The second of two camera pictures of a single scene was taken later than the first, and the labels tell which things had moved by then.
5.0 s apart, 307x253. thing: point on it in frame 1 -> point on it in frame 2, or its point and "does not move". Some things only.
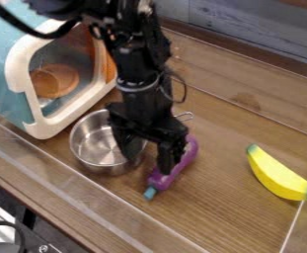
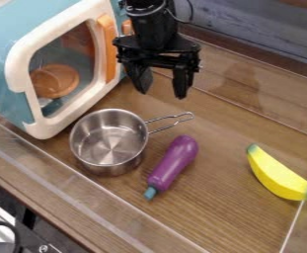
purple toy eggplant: (159, 182) does not move
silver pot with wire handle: (95, 146) does not move
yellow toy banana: (278, 177) does not move
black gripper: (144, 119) -> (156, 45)
